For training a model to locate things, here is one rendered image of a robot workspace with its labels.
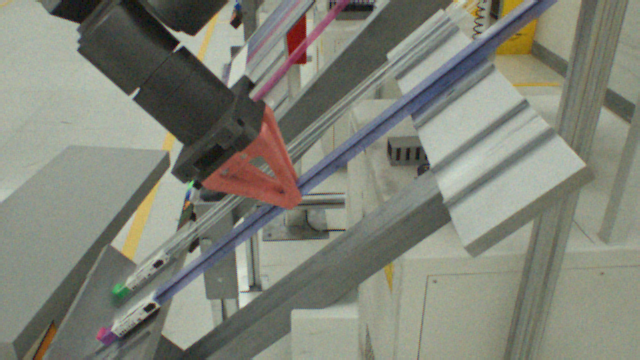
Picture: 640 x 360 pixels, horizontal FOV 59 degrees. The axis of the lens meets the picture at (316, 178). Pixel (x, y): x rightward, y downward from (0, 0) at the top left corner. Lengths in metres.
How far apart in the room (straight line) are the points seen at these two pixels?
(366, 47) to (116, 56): 0.40
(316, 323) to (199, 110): 0.21
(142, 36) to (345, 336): 0.30
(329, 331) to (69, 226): 0.68
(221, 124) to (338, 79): 0.36
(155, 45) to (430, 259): 0.62
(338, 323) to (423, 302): 0.48
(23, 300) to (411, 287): 0.59
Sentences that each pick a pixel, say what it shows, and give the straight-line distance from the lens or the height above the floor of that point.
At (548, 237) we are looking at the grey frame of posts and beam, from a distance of 0.91.
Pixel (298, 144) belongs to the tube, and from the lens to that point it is 0.56.
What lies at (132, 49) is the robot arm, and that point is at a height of 1.05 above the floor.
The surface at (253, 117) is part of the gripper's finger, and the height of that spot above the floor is 0.99.
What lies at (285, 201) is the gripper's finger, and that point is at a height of 0.91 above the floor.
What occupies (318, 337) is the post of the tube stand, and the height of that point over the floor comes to 0.79.
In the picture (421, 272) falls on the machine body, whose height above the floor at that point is 0.59.
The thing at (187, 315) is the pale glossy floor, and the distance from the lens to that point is 1.76.
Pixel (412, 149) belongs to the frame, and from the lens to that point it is 1.17.
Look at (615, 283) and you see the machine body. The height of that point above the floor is 0.54.
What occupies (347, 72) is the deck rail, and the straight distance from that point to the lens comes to 0.75.
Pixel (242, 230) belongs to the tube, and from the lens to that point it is 0.49.
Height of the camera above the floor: 1.15
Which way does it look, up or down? 29 degrees down
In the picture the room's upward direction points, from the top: straight up
